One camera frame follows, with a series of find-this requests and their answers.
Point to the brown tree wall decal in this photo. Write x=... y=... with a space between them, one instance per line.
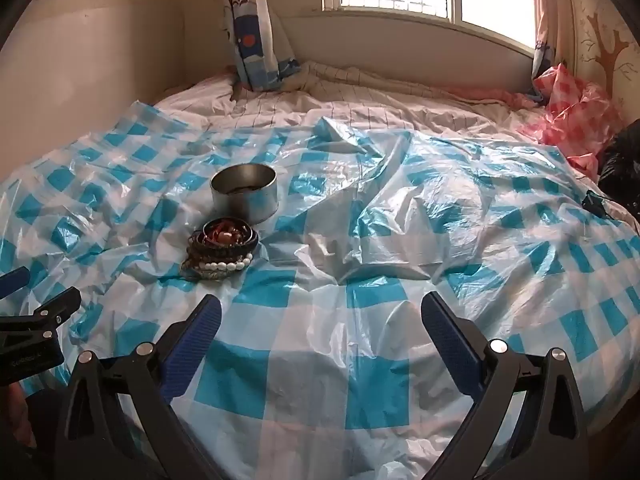
x=607 y=55

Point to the round metal tin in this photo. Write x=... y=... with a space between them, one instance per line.
x=245 y=200

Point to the blue printed curtain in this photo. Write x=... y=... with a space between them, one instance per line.
x=250 y=35

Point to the black plastic bag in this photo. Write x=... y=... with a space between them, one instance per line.
x=622 y=160

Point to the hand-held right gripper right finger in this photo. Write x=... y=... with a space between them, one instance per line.
x=449 y=338

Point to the pink and blue curtain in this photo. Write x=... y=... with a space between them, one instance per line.
x=545 y=35

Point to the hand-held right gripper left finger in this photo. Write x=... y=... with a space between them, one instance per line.
x=196 y=338

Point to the pink blanket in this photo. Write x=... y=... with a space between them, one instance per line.
x=490 y=96

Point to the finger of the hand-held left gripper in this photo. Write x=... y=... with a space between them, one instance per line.
x=45 y=312
x=12 y=282

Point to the striped white bedsheet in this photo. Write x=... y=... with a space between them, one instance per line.
x=350 y=100

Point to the pink checked plastic bag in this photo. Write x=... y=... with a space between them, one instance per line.
x=570 y=110

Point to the blue checked plastic sheet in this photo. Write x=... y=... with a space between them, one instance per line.
x=400 y=210

